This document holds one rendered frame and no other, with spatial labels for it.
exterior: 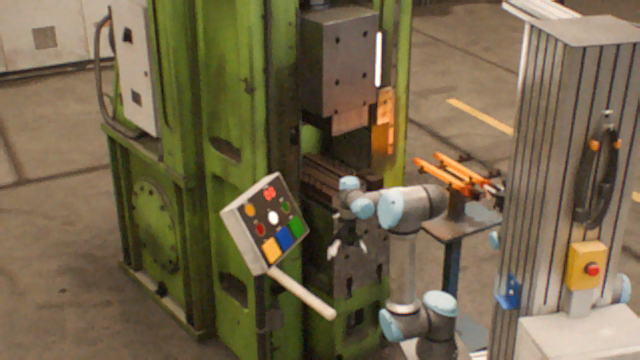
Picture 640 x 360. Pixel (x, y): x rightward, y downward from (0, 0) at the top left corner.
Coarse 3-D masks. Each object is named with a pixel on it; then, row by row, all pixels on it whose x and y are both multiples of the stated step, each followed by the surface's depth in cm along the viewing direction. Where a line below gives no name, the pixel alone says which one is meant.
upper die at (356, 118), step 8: (304, 112) 342; (344, 112) 330; (352, 112) 333; (360, 112) 336; (304, 120) 343; (312, 120) 339; (320, 120) 334; (328, 120) 329; (336, 120) 328; (344, 120) 331; (352, 120) 334; (360, 120) 338; (320, 128) 335; (328, 128) 331; (336, 128) 330; (344, 128) 333; (352, 128) 336
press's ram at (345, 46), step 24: (336, 0) 340; (312, 24) 311; (336, 24) 310; (360, 24) 318; (312, 48) 315; (336, 48) 314; (360, 48) 322; (312, 72) 320; (336, 72) 319; (360, 72) 327; (312, 96) 325; (336, 96) 323; (360, 96) 332
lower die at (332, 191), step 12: (312, 156) 378; (312, 168) 366; (336, 168) 366; (312, 180) 357; (324, 180) 355; (336, 180) 354; (360, 180) 355; (312, 192) 355; (324, 192) 347; (336, 192) 346; (336, 204) 347
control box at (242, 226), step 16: (272, 176) 312; (256, 192) 300; (288, 192) 316; (240, 208) 290; (256, 208) 297; (272, 208) 305; (240, 224) 290; (256, 224) 295; (272, 224) 302; (304, 224) 318; (240, 240) 293; (256, 240) 292; (256, 256) 293; (256, 272) 296
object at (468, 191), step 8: (416, 160) 374; (424, 168) 369; (432, 168) 366; (440, 176) 360; (448, 176) 358; (456, 184) 351; (464, 192) 348; (472, 192) 344; (480, 192) 342; (480, 200) 343
